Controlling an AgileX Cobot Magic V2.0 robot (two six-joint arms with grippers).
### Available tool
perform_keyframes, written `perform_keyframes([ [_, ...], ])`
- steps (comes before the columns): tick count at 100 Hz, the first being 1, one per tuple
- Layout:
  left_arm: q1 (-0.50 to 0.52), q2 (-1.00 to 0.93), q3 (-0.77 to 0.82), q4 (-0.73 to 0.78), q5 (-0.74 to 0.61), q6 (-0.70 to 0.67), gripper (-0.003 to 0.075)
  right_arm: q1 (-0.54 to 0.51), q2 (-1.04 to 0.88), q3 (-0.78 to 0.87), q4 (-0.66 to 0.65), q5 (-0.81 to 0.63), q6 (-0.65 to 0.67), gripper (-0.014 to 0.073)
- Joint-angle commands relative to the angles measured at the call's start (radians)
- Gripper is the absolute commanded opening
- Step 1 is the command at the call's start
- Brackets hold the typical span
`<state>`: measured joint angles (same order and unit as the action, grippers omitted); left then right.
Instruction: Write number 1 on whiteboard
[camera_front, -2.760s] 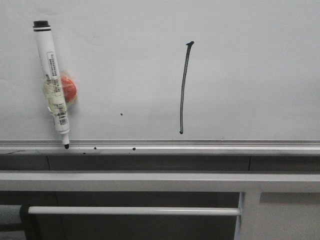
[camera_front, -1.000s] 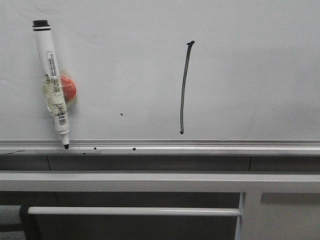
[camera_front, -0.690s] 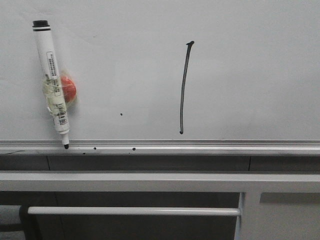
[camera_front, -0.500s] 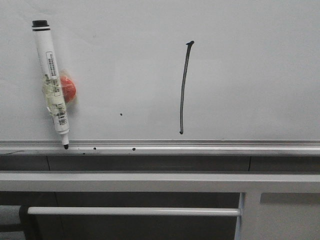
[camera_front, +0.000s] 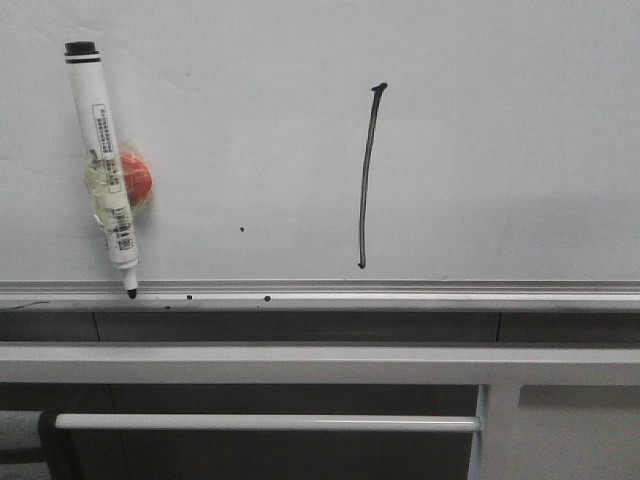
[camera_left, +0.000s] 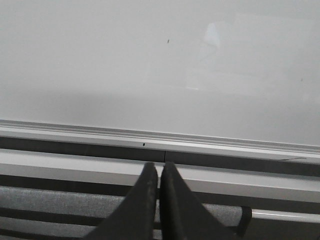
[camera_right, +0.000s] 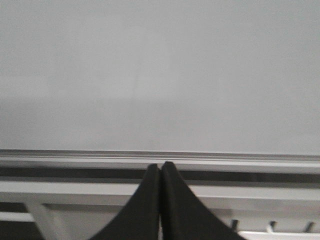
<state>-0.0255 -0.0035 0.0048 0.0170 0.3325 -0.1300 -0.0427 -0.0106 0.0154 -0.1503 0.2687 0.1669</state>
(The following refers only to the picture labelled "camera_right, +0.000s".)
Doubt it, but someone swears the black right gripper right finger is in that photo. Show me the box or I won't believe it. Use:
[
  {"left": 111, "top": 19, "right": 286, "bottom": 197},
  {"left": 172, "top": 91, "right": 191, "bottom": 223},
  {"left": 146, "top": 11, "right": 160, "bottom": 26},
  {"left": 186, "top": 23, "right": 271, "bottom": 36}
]
[{"left": 161, "top": 161, "right": 243, "bottom": 240}]

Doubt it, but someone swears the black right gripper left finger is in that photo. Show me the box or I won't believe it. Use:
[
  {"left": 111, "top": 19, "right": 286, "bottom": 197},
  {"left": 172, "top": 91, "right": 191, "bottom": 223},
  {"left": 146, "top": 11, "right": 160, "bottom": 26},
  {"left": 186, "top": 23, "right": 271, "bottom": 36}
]
[{"left": 91, "top": 164, "right": 161, "bottom": 240}]

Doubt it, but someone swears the white whiteboard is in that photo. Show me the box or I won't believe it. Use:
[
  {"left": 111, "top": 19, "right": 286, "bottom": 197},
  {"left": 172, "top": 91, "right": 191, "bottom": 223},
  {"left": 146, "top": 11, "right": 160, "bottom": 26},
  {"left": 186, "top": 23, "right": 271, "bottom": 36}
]
[{"left": 0, "top": 0, "right": 320, "bottom": 174}]

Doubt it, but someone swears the white whiteboard stand frame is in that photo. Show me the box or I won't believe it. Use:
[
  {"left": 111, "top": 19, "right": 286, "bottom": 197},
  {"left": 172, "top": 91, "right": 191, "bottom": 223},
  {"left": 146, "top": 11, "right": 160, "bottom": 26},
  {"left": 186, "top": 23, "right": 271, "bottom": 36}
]
[{"left": 0, "top": 181, "right": 320, "bottom": 240}]

